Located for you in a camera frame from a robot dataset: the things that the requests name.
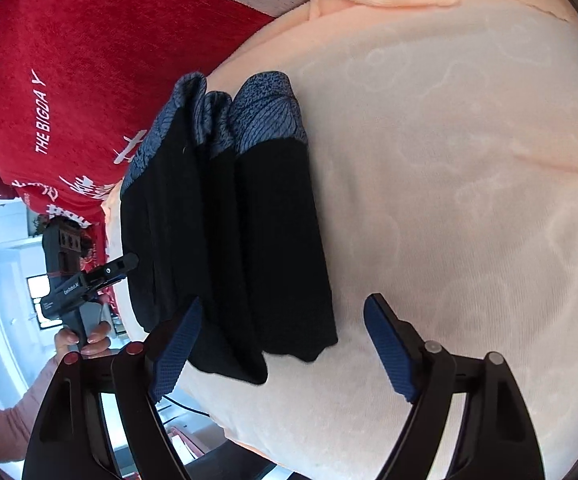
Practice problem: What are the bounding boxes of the black pants with blue waistband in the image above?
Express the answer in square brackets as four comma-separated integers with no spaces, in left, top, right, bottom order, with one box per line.
[120,71,338,385]

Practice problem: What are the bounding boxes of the pink sleeved left forearm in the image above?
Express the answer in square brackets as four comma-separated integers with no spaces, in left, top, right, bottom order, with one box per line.
[0,359,57,463]

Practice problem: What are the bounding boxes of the person's left hand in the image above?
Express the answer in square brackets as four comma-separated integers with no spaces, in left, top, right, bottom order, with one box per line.
[54,321,111,364]

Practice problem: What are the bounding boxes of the red blanket with white lettering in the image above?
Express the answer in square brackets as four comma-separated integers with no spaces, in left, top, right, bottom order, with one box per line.
[0,0,307,226]

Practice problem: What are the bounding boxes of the peach towel cloth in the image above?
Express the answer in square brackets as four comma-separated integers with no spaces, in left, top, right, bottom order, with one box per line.
[99,0,578,480]

